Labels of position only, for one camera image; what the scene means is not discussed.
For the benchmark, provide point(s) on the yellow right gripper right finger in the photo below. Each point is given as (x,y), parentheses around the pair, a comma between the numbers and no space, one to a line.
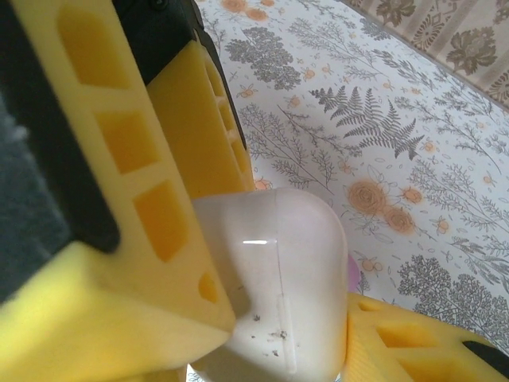
(417,358)

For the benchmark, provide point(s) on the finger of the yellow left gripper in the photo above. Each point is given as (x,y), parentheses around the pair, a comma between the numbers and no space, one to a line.
(191,131)
(119,302)

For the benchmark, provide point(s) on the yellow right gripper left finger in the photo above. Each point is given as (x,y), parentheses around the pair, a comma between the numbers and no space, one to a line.
(163,376)

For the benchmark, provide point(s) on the white earbud charging case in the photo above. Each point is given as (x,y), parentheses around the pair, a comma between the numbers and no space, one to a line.
(294,258)

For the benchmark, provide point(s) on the floral patterned table cover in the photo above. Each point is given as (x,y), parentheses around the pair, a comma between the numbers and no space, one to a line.
(358,139)

